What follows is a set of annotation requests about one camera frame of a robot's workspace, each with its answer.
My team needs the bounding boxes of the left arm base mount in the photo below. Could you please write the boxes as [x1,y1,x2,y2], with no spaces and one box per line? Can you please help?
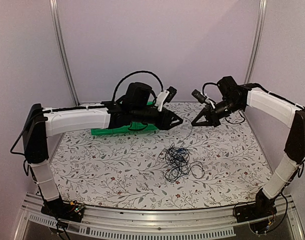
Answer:
[41,194,85,223]

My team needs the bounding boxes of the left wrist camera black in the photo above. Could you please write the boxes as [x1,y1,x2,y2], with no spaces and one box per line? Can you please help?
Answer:
[165,86,177,103]

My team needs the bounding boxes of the front aluminium rail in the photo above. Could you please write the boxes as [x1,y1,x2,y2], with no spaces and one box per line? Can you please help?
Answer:
[14,193,305,240]

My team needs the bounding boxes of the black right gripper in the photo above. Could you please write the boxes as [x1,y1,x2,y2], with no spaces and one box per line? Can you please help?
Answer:
[191,97,244,128]

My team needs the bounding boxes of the floral patterned table mat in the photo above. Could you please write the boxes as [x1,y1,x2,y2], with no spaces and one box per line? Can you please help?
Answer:
[51,102,272,210]

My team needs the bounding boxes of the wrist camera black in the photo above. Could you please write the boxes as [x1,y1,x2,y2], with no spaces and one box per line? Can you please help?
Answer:
[191,89,207,104]
[165,86,177,103]

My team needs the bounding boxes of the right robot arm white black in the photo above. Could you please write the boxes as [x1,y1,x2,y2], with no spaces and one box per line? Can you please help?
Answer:
[191,76,305,218]

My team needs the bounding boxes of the green three-compartment plastic bin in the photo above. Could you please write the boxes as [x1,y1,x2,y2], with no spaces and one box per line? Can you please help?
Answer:
[90,101,160,136]

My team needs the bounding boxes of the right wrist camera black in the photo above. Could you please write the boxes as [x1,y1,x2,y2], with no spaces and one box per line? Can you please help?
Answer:
[191,89,207,104]

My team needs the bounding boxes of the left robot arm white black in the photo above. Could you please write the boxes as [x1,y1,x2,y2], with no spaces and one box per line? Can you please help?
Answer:
[10,82,183,217]

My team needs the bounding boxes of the tangled black cable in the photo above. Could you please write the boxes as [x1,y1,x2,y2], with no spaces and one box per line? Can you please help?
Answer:
[157,142,206,185]

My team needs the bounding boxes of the left aluminium frame post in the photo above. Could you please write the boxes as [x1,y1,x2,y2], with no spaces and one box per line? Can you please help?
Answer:
[49,0,80,106]

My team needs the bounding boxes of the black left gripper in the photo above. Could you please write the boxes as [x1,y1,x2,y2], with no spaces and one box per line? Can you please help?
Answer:
[132,106,184,131]

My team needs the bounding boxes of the thin dark cable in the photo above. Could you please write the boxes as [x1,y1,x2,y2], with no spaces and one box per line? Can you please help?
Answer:
[178,116,193,151]

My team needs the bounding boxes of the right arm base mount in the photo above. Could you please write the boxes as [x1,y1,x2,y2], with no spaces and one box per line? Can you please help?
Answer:
[232,190,277,235]

